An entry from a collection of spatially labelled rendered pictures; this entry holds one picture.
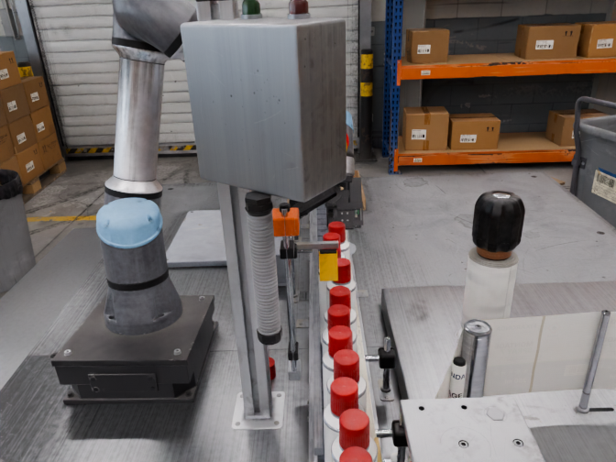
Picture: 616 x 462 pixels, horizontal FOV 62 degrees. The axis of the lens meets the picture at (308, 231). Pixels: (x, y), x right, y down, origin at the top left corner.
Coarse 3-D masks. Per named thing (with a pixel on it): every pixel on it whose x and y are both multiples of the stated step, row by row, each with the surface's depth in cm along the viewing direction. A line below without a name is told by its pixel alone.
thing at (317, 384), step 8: (320, 352) 85; (320, 360) 83; (320, 368) 81; (320, 376) 80; (320, 384) 78; (320, 392) 77; (320, 400) 75; (320, 408) 74; (320, 416) 72; (320, 424) 71; (320, 432) 70; (320, 440) 69; (320, 448) 67
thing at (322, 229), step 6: (318, 210) 160; (324, 210) 160; (318, 216) 156; (324, 216) 156; (318, 222) 152; (324, 222) 152; (318, 228) 148; (324, 228) 148; (318, 234) 145; (318, 240) 141; (318, 252) 135; (318, 264) 129; (318, 456) 76
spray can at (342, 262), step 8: (344, 264) 86; (344, 272) 86; (336, 280) 87; (344, 280) 87; (352, 280) 89; (328, 288) 88; (352, 288) 88; (328, 296) 89; (352, 296) 88; (328, 304) 90; (352, 304) 89
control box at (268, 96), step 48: (192, 48) 59; (240, 48) 55; (288, 48) 52; (336, 48) 57; (192, 96) 62; (240, 96) 58; (288, 96) 54; (336, 96) 59; (240, 144) 61; (288, 144) 56; (336, 144) 61; (288, 192) 59
